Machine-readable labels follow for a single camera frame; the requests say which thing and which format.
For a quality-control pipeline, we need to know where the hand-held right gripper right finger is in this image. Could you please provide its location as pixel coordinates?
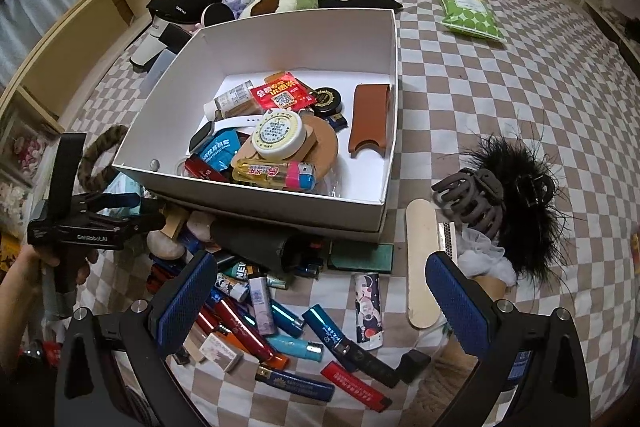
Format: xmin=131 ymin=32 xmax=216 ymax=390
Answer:
xmin=425 ymin=251 xmax=590 ymax=427

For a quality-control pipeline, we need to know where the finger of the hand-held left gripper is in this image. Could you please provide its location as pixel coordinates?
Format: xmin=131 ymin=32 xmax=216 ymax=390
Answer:
xmin=112 ymin=201 xmax=167 ymax=238
xmin=75 ymin=191 xmax=143 ymax=214

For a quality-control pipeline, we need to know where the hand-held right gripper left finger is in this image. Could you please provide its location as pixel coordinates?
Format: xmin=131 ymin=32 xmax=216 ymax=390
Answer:
xmin=54 ymin=251 xmax=218 ymax=427

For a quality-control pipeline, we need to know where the pile of assorted lighters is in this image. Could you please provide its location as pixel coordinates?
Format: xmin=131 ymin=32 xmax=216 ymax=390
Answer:
xmin=147 ymin=252 xmax=393 ymax=413

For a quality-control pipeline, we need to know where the dark green box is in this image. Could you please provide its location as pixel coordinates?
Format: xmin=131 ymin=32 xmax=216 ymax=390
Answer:
xmin=327 ymin=241 xmax=393 ymax=272

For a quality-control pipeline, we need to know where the yellow and pink lighter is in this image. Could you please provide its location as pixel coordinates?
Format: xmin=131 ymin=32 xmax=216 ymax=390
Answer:
xmin=231 ymin=158 xmax=317 ymax=192

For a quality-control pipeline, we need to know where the white cardboard box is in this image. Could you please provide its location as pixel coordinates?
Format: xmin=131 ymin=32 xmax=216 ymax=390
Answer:
xmin=111 ymin=7 xmax=401 ymax=244

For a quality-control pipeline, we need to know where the person's left forearm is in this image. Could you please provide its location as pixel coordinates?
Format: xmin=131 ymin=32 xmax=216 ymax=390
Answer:
xmin=0 ymin=254 xmax=48 ymax=373

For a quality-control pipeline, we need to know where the person's left hand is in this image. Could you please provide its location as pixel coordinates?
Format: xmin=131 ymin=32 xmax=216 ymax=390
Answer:
xmin=20 ymin=249 xmax=100 ymax=308

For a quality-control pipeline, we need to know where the blue wet wipes pack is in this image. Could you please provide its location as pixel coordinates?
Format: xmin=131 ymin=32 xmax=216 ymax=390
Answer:
xmin=102 ymin=172 xmax=146 ymax=208

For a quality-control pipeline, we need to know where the white rounded object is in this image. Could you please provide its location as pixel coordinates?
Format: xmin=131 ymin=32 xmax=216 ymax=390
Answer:
xmin=148 ymin=231 xmax=187 ymax=262

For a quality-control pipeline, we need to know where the beige oval board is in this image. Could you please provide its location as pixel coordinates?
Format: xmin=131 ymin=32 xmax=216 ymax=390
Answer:
xmin=405 ymin=199 xmax=443 ymax=330

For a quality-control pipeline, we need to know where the white mesh scrunchie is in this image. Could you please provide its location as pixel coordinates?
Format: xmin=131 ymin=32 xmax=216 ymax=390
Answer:
xmin=457 ymin=227 xmax=518 ymax=288

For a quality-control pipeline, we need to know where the brown furry scrunchie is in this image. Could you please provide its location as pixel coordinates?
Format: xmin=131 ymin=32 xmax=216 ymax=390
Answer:
xmin=77 ymin=124 xmax=128 ymax=192

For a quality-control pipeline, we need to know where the white matchbox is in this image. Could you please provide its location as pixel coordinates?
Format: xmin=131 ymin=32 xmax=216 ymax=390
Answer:
xmin=199 ymin=333 xmax=244 ymax=372

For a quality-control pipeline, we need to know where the silver perforated metal plate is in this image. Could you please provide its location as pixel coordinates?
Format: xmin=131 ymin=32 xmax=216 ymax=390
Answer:
xmin=437 ymin=221 xmax=458 ymax=265

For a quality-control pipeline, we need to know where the small black adapter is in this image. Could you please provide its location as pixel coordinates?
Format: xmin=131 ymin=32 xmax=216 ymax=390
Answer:
xmin=398 ymin=349 xmax=432 ymax=384

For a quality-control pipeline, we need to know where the navy blue box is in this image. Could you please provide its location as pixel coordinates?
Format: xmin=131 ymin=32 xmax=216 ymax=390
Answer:
xmin=507 ymin=347 xmax=532 ymax=385

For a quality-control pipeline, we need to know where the dark cylindrical pouch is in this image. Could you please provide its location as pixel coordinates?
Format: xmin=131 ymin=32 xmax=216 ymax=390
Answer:
xmin=210 ymin=214 xmax=311 ymax=275

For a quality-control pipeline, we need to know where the blue sachet packet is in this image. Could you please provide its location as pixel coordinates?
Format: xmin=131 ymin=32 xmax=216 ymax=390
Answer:
xmin=192 ymin=132 xmax=241 ymax=172

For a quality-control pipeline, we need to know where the brown hair claw clip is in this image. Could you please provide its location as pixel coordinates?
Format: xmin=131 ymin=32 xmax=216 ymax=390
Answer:
xmin=431 ymin=168 xmax=506 ymax=240

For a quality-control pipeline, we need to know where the pink flower decoration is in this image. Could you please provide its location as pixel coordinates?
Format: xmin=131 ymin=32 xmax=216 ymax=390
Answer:
xmin=0 ymin=107 xmax=56 ymax=233

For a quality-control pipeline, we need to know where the black feather hair clip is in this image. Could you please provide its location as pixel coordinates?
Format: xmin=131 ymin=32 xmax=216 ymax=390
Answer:
xmin=465 ymin=107 xmax=586 ymax=303

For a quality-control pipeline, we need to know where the translucent plastic box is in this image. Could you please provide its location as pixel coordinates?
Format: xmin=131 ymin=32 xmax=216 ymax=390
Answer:
xmin=145 ymin=49 xmax=176 ymax=95

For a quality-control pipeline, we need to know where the wooden bedside shelf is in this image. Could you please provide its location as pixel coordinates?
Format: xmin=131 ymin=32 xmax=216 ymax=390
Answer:
xmin=0 ymin=0 xmax=166 ymax=138

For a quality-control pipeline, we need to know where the small white bottle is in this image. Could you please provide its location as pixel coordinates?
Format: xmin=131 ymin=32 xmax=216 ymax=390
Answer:
xmin=202 ymin=80 xmax=256 ymax=122

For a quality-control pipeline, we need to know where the white round cream jar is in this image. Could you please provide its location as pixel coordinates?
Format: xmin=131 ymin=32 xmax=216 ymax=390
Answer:
xmin=251 ymin=109 xmax=307 ymax=159

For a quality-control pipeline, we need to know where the small black box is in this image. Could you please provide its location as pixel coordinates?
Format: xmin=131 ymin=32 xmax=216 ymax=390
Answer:
xmin=157 ymin=22 xmax=193 ymax=55

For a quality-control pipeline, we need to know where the clear plastic bag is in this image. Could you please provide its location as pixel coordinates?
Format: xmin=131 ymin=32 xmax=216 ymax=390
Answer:
xmin=627 ymin=227 xmax=640 ymax=278

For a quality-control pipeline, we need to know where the red sachet packet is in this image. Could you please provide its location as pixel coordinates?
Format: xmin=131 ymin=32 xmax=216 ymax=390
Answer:
xmin=250 ymin=71 xmax=313 ymax=112

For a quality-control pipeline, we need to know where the round cork coaster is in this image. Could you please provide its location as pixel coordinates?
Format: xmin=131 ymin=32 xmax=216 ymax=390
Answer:
xmin=232 ymin=114 xmax=338 ymax=188

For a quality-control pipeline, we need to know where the black sun visor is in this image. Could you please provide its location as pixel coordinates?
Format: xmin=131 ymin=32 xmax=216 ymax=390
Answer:
xmin=146 ymin=0 xmax=227 ymax=28

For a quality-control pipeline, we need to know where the brown leather case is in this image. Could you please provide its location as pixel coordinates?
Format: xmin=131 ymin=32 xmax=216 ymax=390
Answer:
xmin=348 ymin=83 xmax=392 ymax=156

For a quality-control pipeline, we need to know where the round black mirror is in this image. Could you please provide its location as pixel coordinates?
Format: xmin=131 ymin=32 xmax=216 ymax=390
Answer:
xmin=200 ymin=3 xmax=236 ymax=28

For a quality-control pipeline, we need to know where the black round tin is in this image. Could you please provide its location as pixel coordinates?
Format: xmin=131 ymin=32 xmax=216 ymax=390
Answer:
xmin=309 ymin=86 xmax=343 ymax=116

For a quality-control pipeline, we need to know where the green dotted tissue pack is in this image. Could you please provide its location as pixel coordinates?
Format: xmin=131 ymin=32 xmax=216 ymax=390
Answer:
xmin=437 ymin=0 xmax=507 ymax=42

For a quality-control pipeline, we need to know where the black eye mask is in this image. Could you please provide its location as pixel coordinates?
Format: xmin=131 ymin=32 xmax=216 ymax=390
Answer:
xmin=317 ymin=0 xmax=403 ymax=12

